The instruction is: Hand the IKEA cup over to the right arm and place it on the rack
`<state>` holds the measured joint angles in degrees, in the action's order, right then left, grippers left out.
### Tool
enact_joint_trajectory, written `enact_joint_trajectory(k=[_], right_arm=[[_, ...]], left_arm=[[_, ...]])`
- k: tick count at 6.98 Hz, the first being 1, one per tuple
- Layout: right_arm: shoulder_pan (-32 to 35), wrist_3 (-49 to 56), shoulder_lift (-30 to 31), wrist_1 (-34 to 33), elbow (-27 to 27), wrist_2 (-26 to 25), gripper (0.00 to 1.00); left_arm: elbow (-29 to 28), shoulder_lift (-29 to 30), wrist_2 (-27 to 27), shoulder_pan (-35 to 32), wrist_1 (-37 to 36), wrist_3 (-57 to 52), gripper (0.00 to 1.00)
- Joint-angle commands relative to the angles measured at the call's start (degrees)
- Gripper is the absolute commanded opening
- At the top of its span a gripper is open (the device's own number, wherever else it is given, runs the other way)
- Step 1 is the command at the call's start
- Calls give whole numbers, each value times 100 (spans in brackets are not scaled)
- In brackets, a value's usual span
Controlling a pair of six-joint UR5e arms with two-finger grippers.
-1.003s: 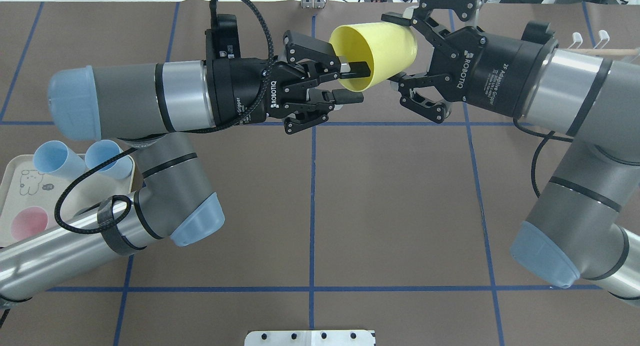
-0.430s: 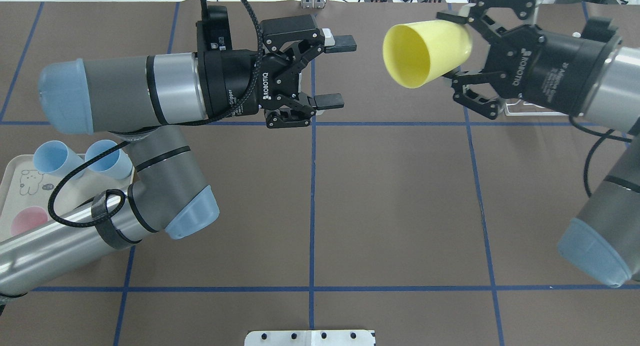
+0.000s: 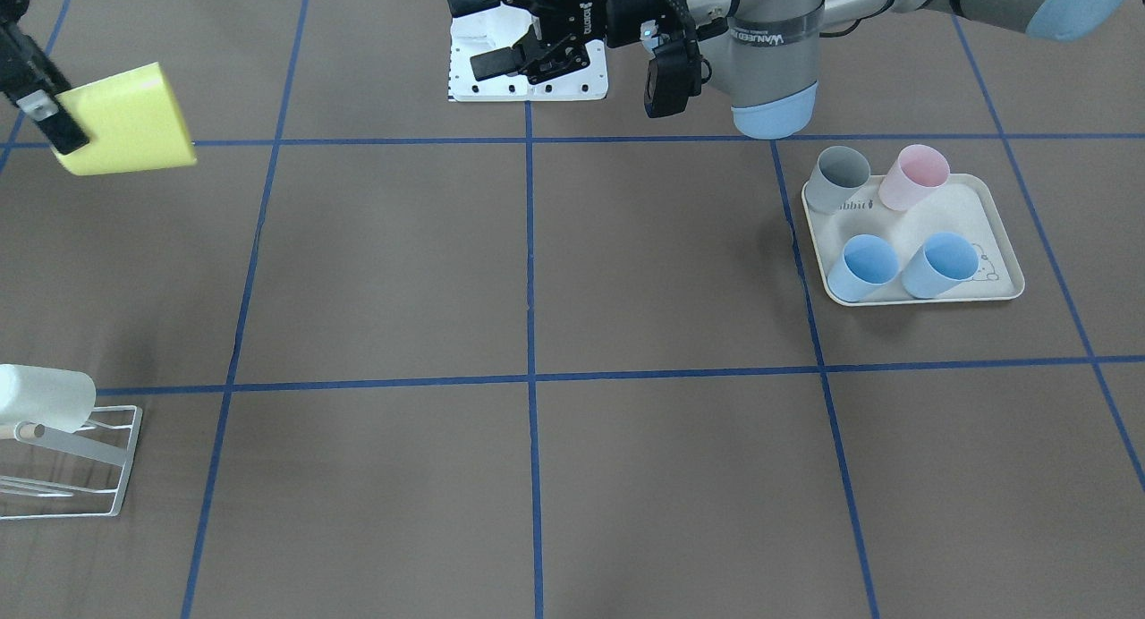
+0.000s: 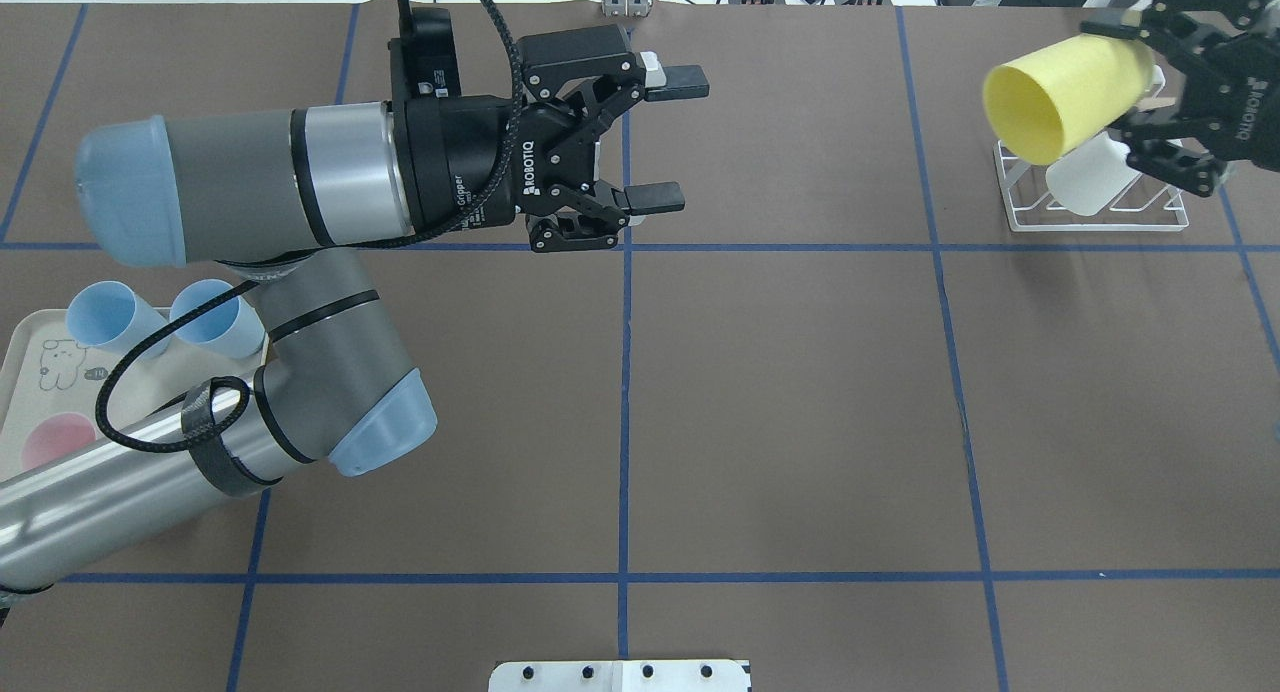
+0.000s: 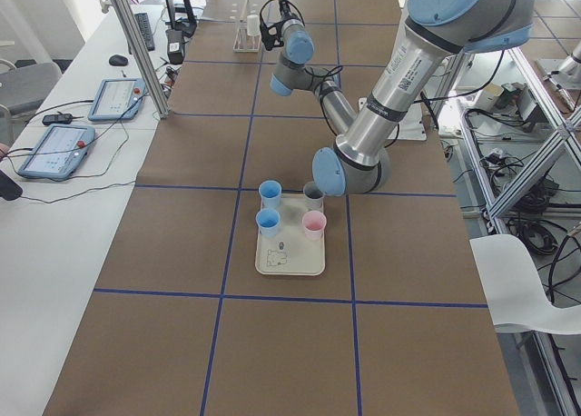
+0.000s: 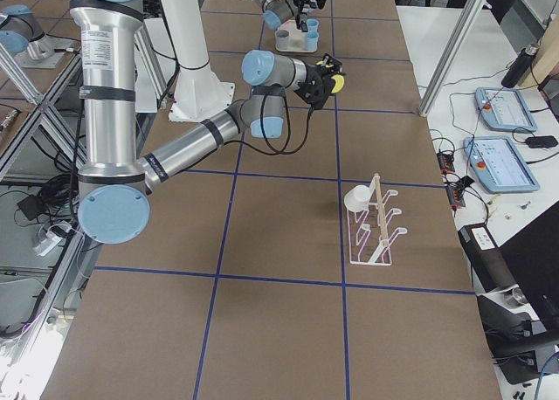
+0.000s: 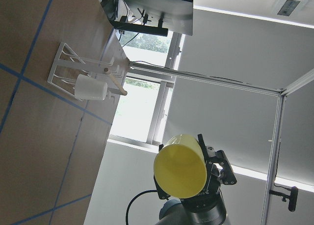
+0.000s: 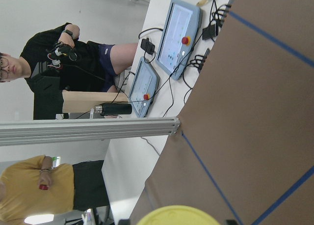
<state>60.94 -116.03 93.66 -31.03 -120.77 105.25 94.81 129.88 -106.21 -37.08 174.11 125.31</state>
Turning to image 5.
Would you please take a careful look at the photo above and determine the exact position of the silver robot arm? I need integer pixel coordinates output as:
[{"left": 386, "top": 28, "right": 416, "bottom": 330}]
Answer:
[{"left": 260, "top": 0, "right": 535, "bottom": 196}]

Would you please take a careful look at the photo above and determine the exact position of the grey plastic cup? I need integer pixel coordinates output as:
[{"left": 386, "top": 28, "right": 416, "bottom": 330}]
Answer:
[{"left": 303, "top": 181, "right": 325, "bottom": 212}]

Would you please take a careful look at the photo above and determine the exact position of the aluminium frame post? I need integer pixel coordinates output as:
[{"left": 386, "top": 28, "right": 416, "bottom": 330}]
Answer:
[{"left": 110, "top": 0, "right": 169, "bottom": 119}]

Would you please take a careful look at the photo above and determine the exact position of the white plastic chair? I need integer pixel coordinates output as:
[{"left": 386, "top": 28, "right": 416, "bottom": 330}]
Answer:
[{"left": 469, "top": 234, "right": 580, "bottom": 335}]

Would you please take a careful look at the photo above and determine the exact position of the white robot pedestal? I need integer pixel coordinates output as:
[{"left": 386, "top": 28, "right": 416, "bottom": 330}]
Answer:
[{"left": 385, "top": 104, "right": 427, "bottom": 146}]

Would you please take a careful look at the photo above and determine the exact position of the blue plastic cup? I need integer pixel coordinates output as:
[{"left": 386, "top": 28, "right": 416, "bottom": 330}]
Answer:
[
  {"left": 255, "top": 208, "right": 281, "bottom": 238},
  {"left": 258, "top": 180, "right": 282, "bottom": 209}
]

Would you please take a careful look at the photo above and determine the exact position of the blue plastic cup near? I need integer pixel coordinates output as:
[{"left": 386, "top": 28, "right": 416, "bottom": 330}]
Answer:
[{"left": 255, "top": 208, "right": 281, "bottom": 238}]

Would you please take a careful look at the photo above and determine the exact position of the black monitor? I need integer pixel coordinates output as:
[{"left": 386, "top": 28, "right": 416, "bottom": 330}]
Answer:
[{"left": 161, "top": 0, "right": 201, "bottom": 38}]

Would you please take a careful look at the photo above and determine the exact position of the white plastic cup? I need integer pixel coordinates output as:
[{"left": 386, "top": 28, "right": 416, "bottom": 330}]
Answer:
[{"left": 246, "top": 14, "right": 261, "bottom": 37}]

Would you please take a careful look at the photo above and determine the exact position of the pink plastic cup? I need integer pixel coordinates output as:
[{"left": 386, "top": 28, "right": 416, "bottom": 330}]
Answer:
[{"left": 301, "top": 210, "right": 327, "bottom": 241}]

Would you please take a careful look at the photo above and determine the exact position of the blue plastic cup far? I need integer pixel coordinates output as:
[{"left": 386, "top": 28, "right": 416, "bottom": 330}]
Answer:
[{"left": 258, "top": 180, "right": 282, "bottom": 209}]

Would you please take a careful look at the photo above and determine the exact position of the cream plastic tray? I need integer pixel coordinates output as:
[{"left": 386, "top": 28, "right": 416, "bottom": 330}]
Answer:
[{"left": 255, "top": 193, "right": 326, "bottom": 276}]

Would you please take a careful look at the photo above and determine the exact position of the teach pendant tablet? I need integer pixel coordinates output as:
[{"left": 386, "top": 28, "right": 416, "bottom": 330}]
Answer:
[
  {"left": 87, "top": 78, "right": 146, "bottom": 122},
  {"left": 17, "top": 124, "right": 96, "bottom": 181}
]

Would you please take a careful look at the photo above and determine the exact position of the far teach pendant tablet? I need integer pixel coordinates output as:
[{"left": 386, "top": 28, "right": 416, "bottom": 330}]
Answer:
[{"left": 87, "top": 78, "right": 146, "bottom": 122}]

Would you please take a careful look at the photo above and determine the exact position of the white wire cup rack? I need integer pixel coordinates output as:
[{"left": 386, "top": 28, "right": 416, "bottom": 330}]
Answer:
[{"left": 233, "top": 0, "right": 261, "bottom": 53}]

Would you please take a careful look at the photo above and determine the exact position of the black computer mouse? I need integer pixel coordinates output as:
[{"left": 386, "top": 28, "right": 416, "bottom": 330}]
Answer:
[{"left": 108, "top": 54, "right": 128, "bottom": 66}]

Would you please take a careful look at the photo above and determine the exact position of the near teach pendant tablet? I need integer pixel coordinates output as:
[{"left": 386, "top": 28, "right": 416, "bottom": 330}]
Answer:
[{"left": 17, "top": 124, "right": 96, "bottom": 181}]

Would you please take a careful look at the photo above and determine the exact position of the black label box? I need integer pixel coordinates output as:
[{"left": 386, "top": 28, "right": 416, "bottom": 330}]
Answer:
[{"left": 165, "top": 29, "right": 185, "bottom": 64}]

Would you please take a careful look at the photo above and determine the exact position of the black keyboard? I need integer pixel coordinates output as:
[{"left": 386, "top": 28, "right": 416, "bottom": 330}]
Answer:
[{"left": 133, "top": 13, "right": 155, "bottom": 51}]

